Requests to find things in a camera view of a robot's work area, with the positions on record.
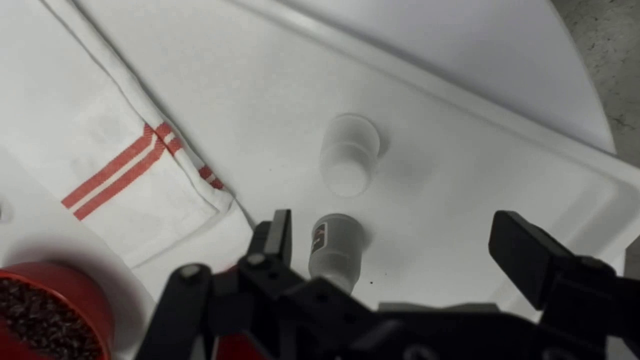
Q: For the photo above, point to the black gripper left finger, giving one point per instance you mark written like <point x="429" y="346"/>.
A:
<point x="200" y="313"/>

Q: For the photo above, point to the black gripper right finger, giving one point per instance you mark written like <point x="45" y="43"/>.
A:
<point x="586" y="301"/>

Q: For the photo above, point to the red bowl of coffee beans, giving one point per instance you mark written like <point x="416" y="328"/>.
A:
<point x="46" y="313"/>

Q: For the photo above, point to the large white tray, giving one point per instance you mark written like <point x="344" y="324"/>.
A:
<point x="432" y="166"/>

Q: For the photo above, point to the white towel with red stripes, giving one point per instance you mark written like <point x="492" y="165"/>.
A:
<point x="81" y="133"/>

